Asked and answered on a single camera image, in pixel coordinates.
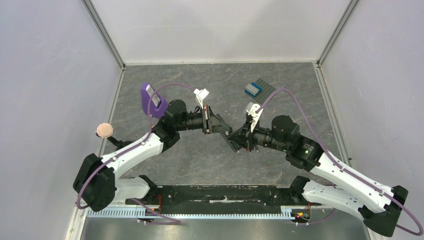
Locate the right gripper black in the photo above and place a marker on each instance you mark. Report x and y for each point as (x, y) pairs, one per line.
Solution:
(248, 133)

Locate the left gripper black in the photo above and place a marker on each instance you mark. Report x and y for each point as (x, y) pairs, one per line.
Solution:
(211, 123)

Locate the black remote control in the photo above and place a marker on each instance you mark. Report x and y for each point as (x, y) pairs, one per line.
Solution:
(233, 145)

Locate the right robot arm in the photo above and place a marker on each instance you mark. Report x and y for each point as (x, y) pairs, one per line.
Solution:
(374, 203)

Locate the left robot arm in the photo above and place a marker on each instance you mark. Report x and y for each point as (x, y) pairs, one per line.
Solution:
(98, 181)

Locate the light grey lego brick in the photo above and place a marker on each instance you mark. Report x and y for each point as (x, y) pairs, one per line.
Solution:
(251, 90)

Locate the blue lego brick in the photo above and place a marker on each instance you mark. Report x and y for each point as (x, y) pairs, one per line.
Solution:
(257, 87)

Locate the grey lego baseplate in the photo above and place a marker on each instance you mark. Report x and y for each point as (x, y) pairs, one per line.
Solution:
(266, 90)

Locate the purple stand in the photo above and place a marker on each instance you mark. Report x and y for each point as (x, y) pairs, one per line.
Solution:
(149, 107)

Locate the white device in stand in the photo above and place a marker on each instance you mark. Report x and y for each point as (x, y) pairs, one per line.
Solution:
(157, 100)

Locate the pink round knob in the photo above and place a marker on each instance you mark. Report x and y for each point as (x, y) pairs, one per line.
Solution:
(104, 130)

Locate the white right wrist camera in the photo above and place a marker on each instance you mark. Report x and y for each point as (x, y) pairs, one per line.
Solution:
(253, 114)

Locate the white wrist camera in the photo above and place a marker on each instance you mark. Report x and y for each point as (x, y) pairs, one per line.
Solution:
(200, 95)
(253, 114)

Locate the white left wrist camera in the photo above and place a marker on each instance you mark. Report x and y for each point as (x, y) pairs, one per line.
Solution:
(200, 95)

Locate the white comb cable duct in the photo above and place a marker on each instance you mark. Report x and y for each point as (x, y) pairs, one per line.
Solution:
(138, 212)

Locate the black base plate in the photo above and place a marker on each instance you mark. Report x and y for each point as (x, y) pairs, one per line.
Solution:
(223, 199)

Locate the aluminium frame rail right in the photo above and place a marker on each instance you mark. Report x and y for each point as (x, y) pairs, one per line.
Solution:
(345, 79)

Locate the aluminium frame rail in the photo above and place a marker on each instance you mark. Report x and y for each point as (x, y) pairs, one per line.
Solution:
(77, 221)
(345, 79)

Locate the aluminium frame rail left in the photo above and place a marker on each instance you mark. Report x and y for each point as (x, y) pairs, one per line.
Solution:
(77, 221)

